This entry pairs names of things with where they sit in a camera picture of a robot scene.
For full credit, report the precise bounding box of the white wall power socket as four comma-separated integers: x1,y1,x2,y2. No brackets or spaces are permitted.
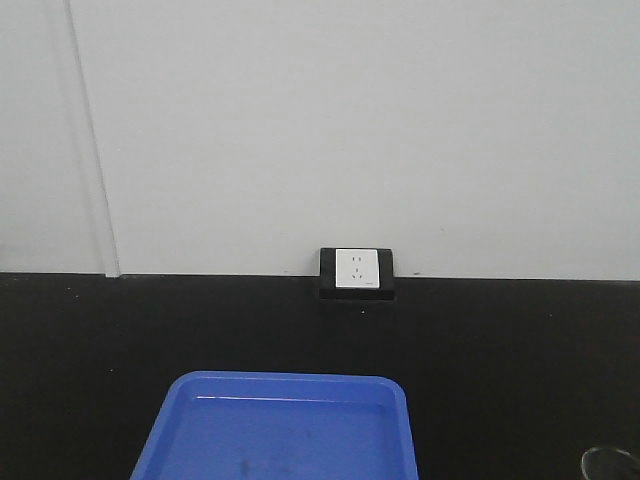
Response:
335,249,380,289

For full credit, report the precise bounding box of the blue plastic tray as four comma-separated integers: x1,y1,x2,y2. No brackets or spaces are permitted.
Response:
131,371,419,479

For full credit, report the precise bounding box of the clear glass beaker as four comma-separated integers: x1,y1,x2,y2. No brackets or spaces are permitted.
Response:
580,446,640,480

